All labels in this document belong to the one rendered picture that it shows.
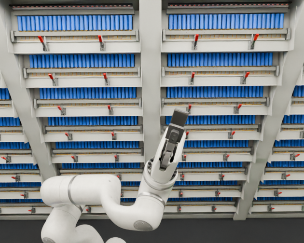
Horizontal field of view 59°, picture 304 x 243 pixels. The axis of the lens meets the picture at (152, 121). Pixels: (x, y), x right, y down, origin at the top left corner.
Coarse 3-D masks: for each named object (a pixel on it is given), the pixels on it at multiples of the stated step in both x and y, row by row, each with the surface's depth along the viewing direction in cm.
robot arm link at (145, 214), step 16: (80, 176) 82; (96, 176) 79; (112, 176) 79; (80, 192) 78; (96, 192) 76; (112, 192) 74; (112, 208) 67; (128, 208) 66; (144, 208) 64; (160, 208) 66; (128, 224) 66; (144, 224) 64
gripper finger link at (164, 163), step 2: (166, 150) 55; (166, 152) 55; (168, 152) 55; (170, 152) 55; (166, 154) 55; (168, 154) 55; (164, 156) 55; (166, 156) 55; (168, 156) 55; (164, 158) 55; (166, 158) 55; (168, 158) 55; (164, 160) 55; (166, 160) 55; (168, 160) 55; (162, 162) 55; (164, 162) 55; (166, 162) 55; (162, 164) 55; (164, 164) 55; (166, 164) 55; (162, 166) 57; (164, 166) 55; (166, 166) 55
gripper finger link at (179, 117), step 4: (176, 108) 57; (176, 112) 57; (180, 112) 57; (184, 112) 57; (188, 112) 57; (172, 116) 58; (176, 116) 58; (180, 116) 57; (184, 116) 57; (172, 120) 58; (176, 120) 58; (180, 120) 58; (184, 120) 58; (176, 124) 59; (180, 124) 59; (184, 124) 59
